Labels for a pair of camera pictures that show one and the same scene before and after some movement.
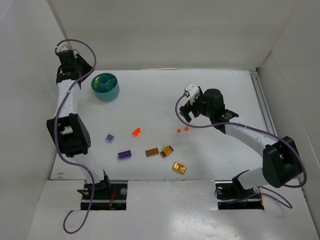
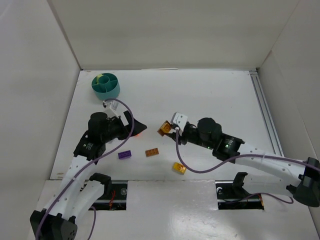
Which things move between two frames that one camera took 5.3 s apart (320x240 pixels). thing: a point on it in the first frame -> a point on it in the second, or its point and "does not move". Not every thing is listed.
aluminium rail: x=269 y=123 does not move
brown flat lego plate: x=151 y=152 does not move
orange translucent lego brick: x=166 y=151 -> x=165 y=128
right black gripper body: x=194 y=109 -> x=180 y=135
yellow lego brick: x=178 y=166 does not move
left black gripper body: x=81 y=64 -> x=125 y=127
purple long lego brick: x=125 y=154 does not move
